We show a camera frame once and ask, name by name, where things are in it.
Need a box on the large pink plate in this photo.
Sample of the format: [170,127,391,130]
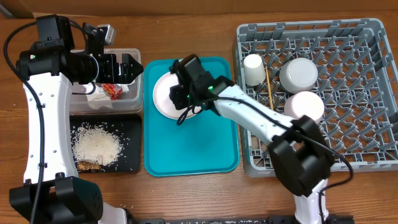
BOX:
[152,72,186,120]

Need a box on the red wrapper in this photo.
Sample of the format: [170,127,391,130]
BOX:
[102,83,123,100]

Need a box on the white napkin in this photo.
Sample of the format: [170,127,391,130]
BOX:
[85,84,113,110]
[121,84,129,93]

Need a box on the rice pile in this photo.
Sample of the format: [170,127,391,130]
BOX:
[71,122,126,172]

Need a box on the cream cup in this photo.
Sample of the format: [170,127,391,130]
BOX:
[243,54,266,86]

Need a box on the wooden chopstick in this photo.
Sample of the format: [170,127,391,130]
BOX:
[265,66,274,110]

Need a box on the brown food scrap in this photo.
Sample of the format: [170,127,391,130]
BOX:
[77,161,101,172]

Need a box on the grey bowl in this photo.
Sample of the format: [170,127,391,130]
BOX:
[279,58,318,94]

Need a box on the small pink plate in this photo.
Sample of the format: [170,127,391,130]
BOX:
[284,91,325,124]

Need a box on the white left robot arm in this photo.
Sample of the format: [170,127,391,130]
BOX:
[9,73,137,223]

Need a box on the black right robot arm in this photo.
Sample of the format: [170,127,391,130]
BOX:
[169,76,334,223]

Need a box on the grey dishwasher rack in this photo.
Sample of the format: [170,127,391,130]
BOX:
[234,18,397,172]

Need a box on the black right motor box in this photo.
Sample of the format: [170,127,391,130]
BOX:
[169,54,215,90]

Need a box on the clear plastic bin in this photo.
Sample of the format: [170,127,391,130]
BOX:
[68,48,144,114]

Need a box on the black plastic tray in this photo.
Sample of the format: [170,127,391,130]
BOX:
[70,114,142,172]

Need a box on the teal serving tray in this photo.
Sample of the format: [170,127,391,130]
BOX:
[143,59,240,177]

